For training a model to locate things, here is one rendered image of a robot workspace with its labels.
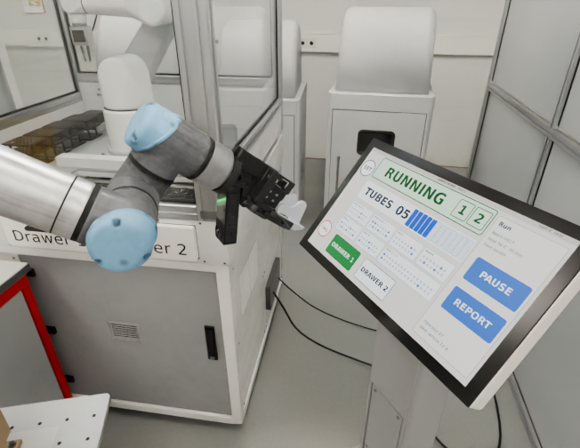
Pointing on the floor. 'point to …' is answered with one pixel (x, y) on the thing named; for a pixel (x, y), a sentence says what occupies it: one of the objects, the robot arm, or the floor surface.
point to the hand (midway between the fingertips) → (295, 228)
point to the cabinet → (161, 324)
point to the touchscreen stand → (400, 398)
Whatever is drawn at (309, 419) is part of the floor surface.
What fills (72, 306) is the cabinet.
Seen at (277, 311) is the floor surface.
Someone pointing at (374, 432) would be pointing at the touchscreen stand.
